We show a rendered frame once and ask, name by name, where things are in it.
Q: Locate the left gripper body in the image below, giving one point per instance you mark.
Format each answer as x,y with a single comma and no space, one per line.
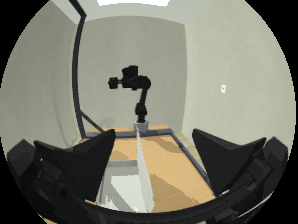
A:
126,85

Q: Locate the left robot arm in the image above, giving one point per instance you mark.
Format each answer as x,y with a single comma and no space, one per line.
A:
140,108

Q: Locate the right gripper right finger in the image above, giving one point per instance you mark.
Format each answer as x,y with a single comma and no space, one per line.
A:
223,160

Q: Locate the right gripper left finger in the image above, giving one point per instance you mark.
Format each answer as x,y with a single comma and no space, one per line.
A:
84,164

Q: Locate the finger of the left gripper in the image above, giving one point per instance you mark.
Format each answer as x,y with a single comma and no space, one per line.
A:
134,82
112,83

